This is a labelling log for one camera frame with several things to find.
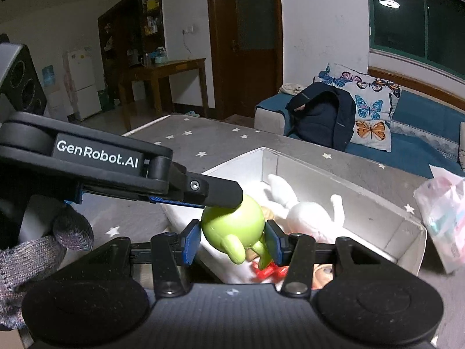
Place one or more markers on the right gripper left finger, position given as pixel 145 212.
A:
pixel 169 252

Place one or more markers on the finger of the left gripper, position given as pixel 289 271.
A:
pixel 157 199
pixel 202 189

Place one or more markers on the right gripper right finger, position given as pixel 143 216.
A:
pixel 296 251

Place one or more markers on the red dress doll figure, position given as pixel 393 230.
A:
pixel 322 274

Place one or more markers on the white plush rabbit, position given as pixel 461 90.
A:
pixel 308 218

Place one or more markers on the green round toy figure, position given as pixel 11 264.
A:
pixel 233 231

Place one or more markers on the tan peanut toy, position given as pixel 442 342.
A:
pixel 277 215

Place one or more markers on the grey gloved hand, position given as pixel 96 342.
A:
pixel 35 260

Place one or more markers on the grey white cardboard box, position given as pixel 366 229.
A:
pixel 374 197

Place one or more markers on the white refrigerator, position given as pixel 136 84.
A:
pixel 83 92

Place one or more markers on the water dispenser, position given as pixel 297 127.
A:
pixel 55 102

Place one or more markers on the dark navy backpack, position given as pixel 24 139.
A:
pixel 323 115

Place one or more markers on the plastic bag of pink packs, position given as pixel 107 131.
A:
pixel 441 204

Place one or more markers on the butterfly print pillow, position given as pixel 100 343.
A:
pixel 375 101

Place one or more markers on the blue sofa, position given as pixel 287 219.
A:
pixel 408 153

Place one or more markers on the dark wooden door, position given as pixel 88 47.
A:
pixel 246 42

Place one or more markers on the grey cushion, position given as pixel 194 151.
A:
pixel 461 152

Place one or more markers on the dark green framed window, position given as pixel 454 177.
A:
pixel 428 31

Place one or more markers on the dark wall shelf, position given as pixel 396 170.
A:
pixel 128 32

